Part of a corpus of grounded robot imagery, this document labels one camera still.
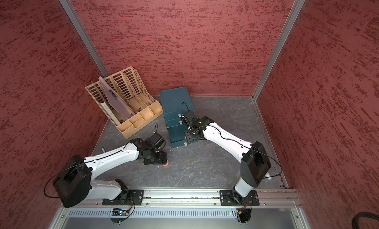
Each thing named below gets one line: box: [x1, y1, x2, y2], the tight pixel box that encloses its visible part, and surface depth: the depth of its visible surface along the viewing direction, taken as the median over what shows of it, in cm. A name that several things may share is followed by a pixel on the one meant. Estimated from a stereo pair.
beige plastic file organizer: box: [84, 66, 164, 139], surface depth 102 cm
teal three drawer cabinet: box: [159, 86, 200, 149], surface depth 94 cm
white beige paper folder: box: [100, 102, 121, 127], surface depth 84 cm
